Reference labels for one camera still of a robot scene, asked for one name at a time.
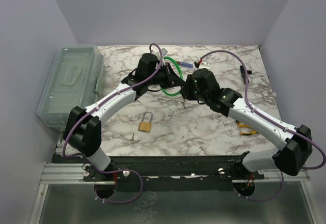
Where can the black T-shaped tool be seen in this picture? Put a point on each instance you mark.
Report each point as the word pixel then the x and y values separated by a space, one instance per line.
pixel 245 74

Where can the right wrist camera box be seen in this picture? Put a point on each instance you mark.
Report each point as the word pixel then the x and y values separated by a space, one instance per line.
pixel 202 64

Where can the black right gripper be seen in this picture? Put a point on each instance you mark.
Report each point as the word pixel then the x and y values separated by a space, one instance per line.
pixel 186 90

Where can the brass padlock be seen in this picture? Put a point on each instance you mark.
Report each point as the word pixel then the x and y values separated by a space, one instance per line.
pixel 145 126

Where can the aluminium extrusion rail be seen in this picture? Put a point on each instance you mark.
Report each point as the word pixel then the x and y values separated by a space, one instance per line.
pixel 68 173

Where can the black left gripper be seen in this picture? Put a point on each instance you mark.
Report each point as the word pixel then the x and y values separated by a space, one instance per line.
pixel 172 79

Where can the yellow handled pliers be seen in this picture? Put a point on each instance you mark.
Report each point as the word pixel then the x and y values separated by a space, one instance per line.
pixel 245 130

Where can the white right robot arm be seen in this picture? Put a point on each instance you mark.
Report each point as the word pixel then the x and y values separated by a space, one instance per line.
pixel 292 146

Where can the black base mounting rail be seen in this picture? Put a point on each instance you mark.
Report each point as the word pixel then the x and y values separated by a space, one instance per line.
pixel 172 173

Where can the blue red small screwdriver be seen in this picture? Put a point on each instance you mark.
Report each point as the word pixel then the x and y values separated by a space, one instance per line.
pixel 185 64

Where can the clear plastic storage box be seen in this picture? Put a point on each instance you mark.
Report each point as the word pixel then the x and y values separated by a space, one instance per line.
pixel 76 79

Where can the spare silver keys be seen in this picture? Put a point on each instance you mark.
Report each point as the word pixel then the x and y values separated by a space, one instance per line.
pixel 133 140

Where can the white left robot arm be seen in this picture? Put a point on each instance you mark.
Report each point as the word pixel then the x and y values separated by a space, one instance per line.
pixel 83 128

